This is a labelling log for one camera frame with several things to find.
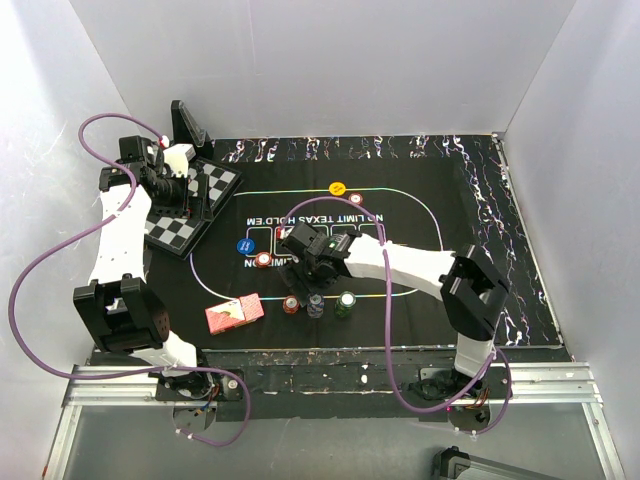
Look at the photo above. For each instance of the black poker felt mat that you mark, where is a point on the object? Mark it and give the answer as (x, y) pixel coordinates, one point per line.
(436, 193)

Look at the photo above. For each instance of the blue small blind button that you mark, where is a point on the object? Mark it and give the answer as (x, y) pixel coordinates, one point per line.
(245, 246)

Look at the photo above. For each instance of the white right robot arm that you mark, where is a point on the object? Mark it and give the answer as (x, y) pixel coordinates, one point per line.
(468, 284)

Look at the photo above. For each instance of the green poker chip stack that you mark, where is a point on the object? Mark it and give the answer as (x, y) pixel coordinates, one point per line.
(344, 304)

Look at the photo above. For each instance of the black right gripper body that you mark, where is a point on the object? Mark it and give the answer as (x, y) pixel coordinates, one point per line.
(315, 278)

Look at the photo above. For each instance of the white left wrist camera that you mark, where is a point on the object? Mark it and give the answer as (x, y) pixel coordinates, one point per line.
(177, 159)

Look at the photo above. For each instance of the red chips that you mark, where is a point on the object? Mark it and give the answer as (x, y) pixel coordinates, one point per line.
(356, 198)
(263, 260)

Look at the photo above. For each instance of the black case bottom right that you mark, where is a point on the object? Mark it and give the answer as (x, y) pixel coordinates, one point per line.
(452, 463)

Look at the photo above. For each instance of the yellow big blind button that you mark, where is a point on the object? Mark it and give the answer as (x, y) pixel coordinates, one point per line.
(337, 188)

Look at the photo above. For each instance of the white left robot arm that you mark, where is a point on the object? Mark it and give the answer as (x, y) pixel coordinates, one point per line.
(119, 309)

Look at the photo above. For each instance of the black white chess board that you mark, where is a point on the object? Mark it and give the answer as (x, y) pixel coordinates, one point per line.
(210, 186)

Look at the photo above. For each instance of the red playing card box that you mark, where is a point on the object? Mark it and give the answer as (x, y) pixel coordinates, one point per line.
(234, 313)

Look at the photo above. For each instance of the red poker chip stack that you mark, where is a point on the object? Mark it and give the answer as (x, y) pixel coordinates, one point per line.
(290, 304)

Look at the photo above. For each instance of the blue poker chip stack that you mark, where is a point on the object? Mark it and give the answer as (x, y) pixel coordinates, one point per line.
(315, 306)

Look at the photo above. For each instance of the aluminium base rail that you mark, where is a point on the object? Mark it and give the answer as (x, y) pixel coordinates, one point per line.
(332, 419)

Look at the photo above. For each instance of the black chess board lid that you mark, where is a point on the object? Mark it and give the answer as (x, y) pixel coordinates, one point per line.
(186, 130)

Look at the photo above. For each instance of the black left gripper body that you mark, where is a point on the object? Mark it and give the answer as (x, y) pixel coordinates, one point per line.
(173, 198)

